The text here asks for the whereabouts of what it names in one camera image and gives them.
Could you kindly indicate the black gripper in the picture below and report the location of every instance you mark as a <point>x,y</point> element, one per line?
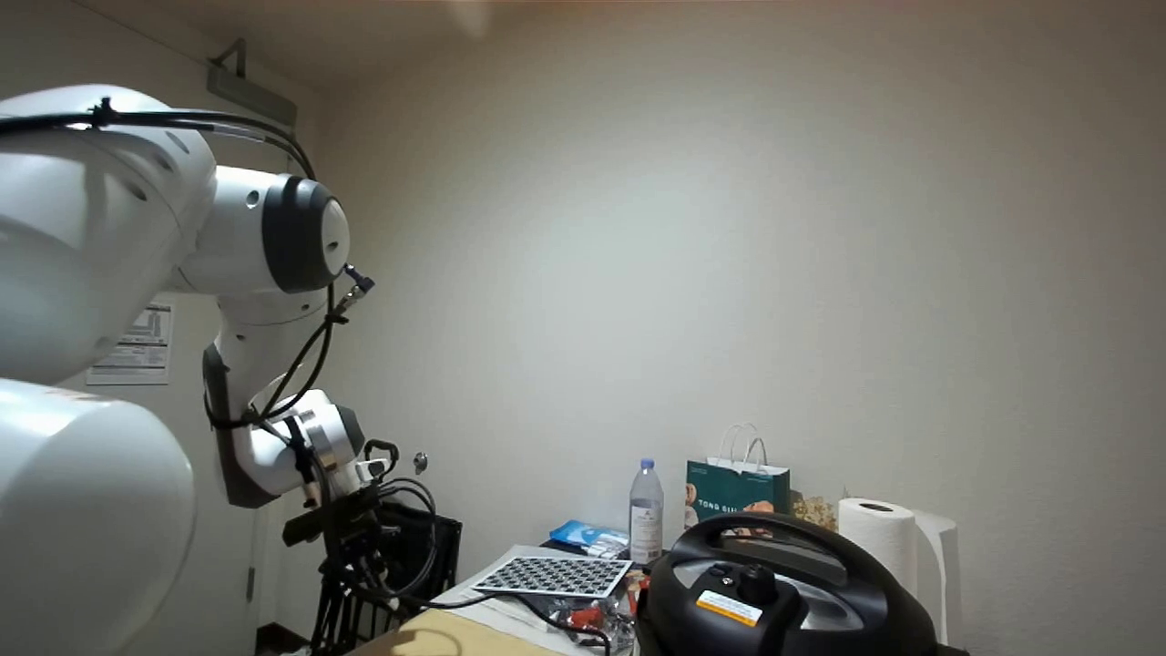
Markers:
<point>355,570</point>

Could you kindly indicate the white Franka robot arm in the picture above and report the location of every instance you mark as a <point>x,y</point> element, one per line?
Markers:
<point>84,241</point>

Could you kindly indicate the steel cooker with black lid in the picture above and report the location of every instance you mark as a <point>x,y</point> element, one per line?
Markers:
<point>777,597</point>

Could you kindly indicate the grey door closer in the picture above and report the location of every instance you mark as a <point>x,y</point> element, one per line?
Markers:
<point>248,94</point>

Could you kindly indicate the white flat printed sheet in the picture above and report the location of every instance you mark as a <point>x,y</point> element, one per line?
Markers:
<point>484,608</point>

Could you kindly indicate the black-white patterned flat box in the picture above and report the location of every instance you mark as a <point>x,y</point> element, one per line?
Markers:
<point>553,579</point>

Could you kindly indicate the blue wipes packet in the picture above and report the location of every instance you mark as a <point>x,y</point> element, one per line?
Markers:
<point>584,538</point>

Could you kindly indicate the red snack packet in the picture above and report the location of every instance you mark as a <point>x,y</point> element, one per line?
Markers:
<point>593,619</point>

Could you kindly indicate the clear plastic water bottle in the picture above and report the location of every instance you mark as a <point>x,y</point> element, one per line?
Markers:
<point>646,516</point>

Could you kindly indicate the green paper gift bag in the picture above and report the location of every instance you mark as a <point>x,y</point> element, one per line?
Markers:
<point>735,489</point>

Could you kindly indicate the yellowish snack bag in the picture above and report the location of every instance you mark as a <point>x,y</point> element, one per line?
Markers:
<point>811,511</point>

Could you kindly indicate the white paper towel roll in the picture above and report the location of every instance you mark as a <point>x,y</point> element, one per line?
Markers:
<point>872,534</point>

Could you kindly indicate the small wall hook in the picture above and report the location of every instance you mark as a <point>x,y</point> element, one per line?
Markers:
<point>419,465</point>

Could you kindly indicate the printed paper wall notice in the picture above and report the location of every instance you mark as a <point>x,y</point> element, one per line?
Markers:
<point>140,355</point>

